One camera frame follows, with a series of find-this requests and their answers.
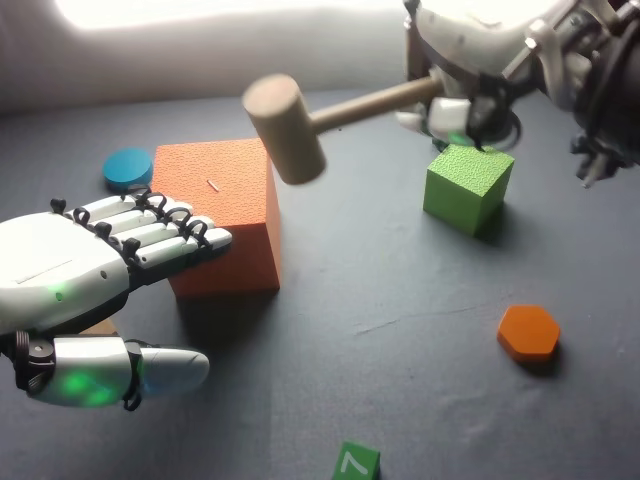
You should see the orange hexagon block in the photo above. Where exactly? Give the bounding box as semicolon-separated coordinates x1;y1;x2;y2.
496;304;561;364

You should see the blue round disc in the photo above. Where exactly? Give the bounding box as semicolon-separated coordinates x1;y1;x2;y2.
102;148;155;192

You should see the wooden mallet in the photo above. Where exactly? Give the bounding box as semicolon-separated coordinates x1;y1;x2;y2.
242;73;446;186

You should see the large green foam cube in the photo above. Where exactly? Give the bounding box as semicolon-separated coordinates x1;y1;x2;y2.
422;143;516;239

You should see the grey table cloth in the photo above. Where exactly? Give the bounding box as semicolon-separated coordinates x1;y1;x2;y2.
0;82;640;480

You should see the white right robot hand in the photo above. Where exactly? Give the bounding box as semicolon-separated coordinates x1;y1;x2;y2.
394;0;551;151

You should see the small green numbered cube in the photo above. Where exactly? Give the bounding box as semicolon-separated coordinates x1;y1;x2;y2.
332;440;381;480

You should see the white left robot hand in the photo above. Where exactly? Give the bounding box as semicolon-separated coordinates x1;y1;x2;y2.
0;185;235;412

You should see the white backdrop sheet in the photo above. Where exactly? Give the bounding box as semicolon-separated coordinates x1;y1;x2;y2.
0;0;416;116

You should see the orange foam cube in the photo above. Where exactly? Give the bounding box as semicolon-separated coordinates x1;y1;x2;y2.
149;138;282;300

